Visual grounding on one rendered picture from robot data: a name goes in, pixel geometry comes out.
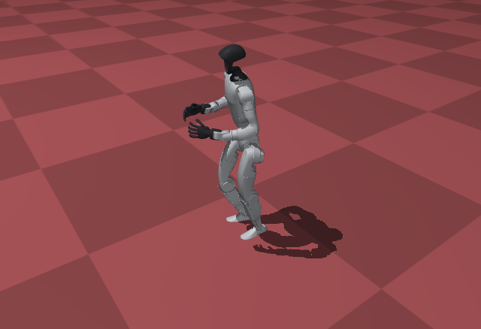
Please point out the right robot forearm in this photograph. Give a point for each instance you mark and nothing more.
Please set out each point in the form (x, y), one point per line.
(217, 105)

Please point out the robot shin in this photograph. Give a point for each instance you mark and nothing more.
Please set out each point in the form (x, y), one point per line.
(253, 210)
(235, 199)

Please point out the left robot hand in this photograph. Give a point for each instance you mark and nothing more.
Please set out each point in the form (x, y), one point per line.
(202, 131)

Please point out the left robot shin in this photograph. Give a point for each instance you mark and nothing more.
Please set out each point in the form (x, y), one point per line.
(253, 210)

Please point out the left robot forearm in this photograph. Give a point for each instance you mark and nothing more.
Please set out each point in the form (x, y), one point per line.
(237, 134)

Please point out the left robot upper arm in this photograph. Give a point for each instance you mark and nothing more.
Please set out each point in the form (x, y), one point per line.
(246, 99)

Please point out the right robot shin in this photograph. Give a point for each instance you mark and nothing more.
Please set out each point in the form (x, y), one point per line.
(235, 199)

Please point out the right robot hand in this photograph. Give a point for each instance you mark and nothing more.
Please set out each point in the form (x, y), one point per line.
(194, 109)

